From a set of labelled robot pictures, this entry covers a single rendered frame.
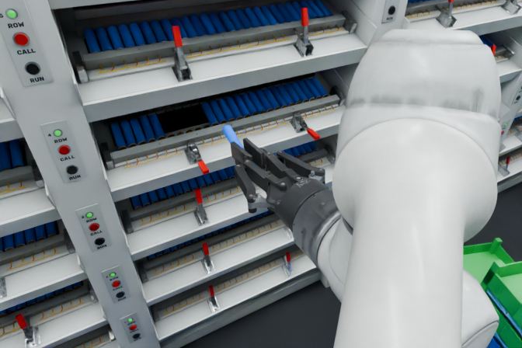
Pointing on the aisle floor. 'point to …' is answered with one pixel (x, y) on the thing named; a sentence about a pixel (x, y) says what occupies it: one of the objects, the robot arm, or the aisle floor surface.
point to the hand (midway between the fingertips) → (247, 154)
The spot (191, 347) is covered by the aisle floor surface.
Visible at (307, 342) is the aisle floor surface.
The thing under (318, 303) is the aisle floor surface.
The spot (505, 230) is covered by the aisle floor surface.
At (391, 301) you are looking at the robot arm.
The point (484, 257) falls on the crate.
